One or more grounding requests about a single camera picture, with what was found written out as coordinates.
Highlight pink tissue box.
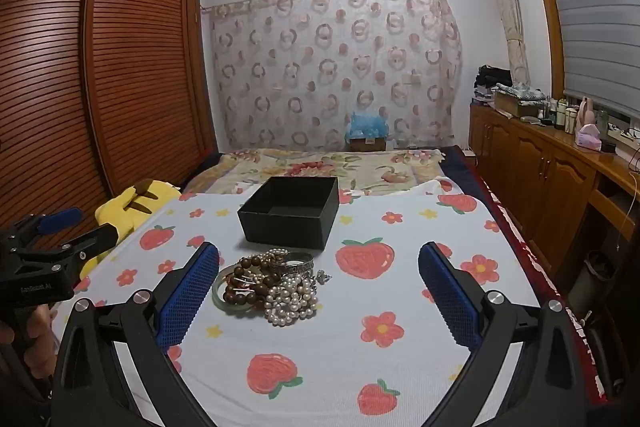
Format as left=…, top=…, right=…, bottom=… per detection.
left=574, top=124, right=604, bottom=152

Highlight black jewelry box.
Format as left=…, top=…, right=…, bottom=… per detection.
left=237, top=176, right=340, bottom=251

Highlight grey window blind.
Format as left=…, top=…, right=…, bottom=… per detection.
left=537, top=0, right=640, bottom=124

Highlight person's left hand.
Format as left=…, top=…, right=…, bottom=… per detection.
left=0, top=304, right=59, bottom=375

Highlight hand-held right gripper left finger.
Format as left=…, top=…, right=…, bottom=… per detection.
left=50, top=242, right=221, bottom=427

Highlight strawberry print blanket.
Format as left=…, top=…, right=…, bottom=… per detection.
left=50, top=189, right=547, bottom=427

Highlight box with patterned cloth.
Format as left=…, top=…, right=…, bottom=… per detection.
left=492, top=83, right=549, bottom=118

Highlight small cardboard box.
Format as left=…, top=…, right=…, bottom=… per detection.
left=349, top=137, right=387, bottom=152

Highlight floral bedsheet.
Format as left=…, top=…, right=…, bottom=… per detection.
left=182, top=148, right=446, bottom=198

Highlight silver bangle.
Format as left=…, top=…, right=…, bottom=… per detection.
left=272, top=252, right=316, bottom=279

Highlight brown slatted wooden wardrobe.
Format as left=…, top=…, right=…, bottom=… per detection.
left=0, top=0, right=219, bottom=235

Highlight yellow plush pillow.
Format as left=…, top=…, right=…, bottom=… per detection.
left=80, top=179, right=181, bottom=278

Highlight blue plastic bag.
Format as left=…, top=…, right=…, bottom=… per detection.
left=345, top=111, right=390, bottom=140

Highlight pink figurine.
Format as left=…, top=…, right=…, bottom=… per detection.
left=577, top=99, right=597, bottom=130

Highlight wooden window frame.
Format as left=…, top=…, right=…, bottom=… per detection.
left=520, top=0, right=567, bottom=98

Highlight sheer circle-patterned curtain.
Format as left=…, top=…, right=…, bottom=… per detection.
left=202, top=0, right=463, bottom=154

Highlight green jade bangle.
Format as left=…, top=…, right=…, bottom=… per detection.
left=212, top=264, right=258, bottom=311

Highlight beige side curtain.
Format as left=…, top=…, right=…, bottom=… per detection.
left=475, top=0, right=532, bottom=88

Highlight wooden side cabinet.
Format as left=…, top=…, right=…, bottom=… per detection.
left=469, top=102, right=640, bottom=279

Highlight pile of dark clothes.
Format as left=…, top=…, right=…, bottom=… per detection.
left=472, top=65, right=516, bottom=100

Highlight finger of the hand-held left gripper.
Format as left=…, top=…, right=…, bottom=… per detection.
left=17, top=207, right=84, bottom=238
left=60, top=225, right=119, bottom=269

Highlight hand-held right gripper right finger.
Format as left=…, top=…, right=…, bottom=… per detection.
left=418, top=241, right=608, bottom=427

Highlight brown wooden bead bracelet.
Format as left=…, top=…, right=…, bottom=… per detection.
left=222, top=255, right=281, bottom=309

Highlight grey trash bin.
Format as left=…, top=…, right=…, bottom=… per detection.
left=570, top=249, right=617, bottom=304

